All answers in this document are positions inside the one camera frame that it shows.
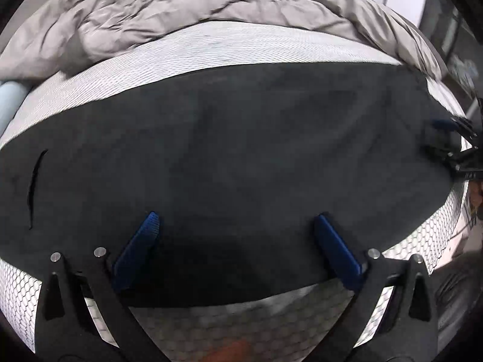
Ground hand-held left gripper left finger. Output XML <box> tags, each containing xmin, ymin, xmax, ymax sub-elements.
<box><xmin>36</xmin><ymin>211</ymin><xmax>168</xmax><ymax>362</ymax></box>

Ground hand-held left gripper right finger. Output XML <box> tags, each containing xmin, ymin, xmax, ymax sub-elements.
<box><xmin>313</xmin><ymin>213</ymin><xmax>440</xmax><ymax>362</ymax></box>

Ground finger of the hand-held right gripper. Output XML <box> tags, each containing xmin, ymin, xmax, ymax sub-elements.
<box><xmin>423</xmin><ymin>136</ymin><xmax>483</xmax><ymax>172</ymax></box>
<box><xmin>431</xmin><ymin>118</ymin><xmax>477</xmax><ymax>138</ymax></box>

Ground black pants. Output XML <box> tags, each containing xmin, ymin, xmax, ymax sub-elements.
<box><xmin>0</xmin><ymin>62</ymin><xmax>469</xmax><ymax>308</ymax></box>

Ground cluttered shelf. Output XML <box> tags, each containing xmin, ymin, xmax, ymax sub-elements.
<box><xmin>440</xmin><ymin>5</ymin><xmax>483</xmax><ymax>97</ymax></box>

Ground person's dark trouser leg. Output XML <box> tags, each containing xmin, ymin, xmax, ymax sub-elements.
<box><xmin>428</xmin><ymin>251</ymin><xmax>480</xmax><ymax>351</ymax></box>

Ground light blue pillow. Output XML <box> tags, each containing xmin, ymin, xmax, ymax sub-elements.
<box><xmin>0</xmin><ymin>81</ymin><xmax>33</xmax><ymax>136</ymax></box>

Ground white mesh mattress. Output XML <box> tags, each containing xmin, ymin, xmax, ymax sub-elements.
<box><xmin>0</xmin><ymin>21</ymin><xmax>472</xmax><ymax>362</ymax></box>

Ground grey crumpled blanket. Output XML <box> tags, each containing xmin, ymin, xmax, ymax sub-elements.
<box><xmin>0</xmin><ymin>0</ymin><xmax>448</xmax><ymax>80</ymax></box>

